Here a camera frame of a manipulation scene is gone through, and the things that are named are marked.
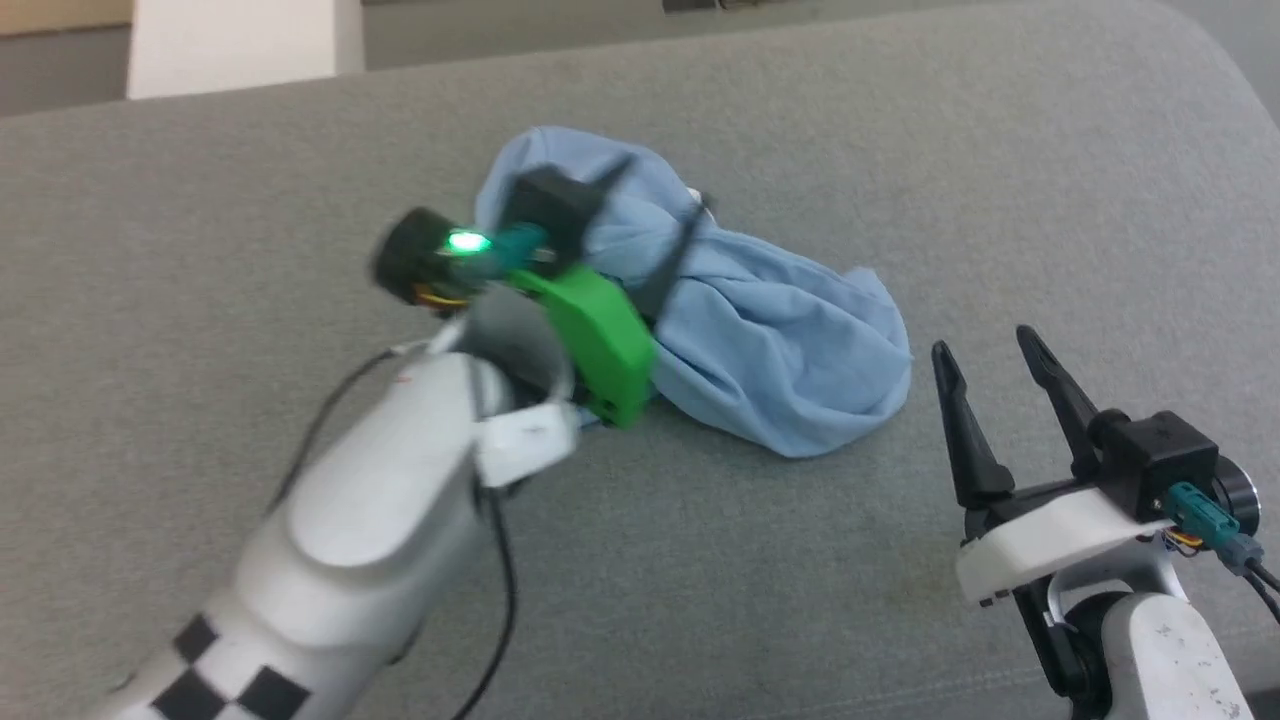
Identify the white block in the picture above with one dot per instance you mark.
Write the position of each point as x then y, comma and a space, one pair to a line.
240, 45

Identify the teal right camera connector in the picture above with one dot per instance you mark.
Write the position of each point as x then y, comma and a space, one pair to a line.
1200, 510

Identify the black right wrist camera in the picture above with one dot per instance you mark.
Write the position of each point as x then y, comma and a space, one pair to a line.
1150, 455

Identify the light wooden board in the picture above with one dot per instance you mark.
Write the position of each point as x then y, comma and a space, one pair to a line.
60, 15

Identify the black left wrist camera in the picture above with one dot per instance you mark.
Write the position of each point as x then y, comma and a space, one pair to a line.
545, 210

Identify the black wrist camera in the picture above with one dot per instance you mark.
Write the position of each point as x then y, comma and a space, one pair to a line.
1150, 455
545, 210

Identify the teal camera connector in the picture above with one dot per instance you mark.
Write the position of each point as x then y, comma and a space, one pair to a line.
1200, 510
515, 245

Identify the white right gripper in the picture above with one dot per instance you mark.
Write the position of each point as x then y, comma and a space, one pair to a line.
1050, 540

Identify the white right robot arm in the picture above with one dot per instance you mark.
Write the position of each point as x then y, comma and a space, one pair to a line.
1160, 660

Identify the light blue polo shirt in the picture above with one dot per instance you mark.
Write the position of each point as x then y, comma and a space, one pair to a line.
780, 340

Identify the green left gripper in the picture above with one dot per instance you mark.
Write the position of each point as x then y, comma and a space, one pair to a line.
600, 340

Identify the teal left camera connector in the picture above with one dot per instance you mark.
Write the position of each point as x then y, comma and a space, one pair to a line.
515, 245

